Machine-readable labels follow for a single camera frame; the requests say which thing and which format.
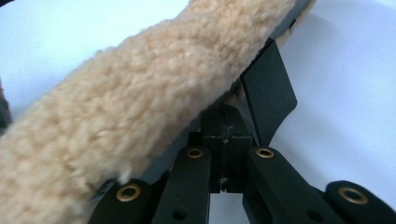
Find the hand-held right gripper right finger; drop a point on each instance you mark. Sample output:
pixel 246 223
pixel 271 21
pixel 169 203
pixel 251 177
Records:
pixel 236 140

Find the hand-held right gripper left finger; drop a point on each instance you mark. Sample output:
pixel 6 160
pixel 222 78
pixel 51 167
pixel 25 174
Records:
pixel 214 130

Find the tan fleece pad black patches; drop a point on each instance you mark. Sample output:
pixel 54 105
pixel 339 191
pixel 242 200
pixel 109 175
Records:
pixel 124 109

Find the white table cover sheet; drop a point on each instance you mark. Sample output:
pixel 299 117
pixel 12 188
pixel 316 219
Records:
pixel 342 93

